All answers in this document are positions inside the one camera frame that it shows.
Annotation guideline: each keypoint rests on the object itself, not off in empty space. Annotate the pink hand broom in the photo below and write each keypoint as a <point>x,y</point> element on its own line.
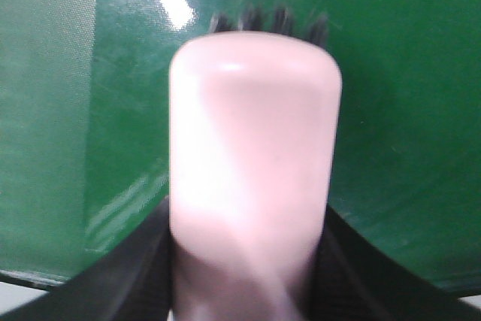
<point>253,121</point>

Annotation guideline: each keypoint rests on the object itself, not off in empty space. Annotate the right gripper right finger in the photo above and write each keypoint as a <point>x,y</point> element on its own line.
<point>353,280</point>

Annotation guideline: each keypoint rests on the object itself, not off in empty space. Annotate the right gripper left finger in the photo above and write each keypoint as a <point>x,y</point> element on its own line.
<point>132,282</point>

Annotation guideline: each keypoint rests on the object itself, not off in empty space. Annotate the green conveyor belt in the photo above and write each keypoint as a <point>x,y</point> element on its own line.
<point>84,126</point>

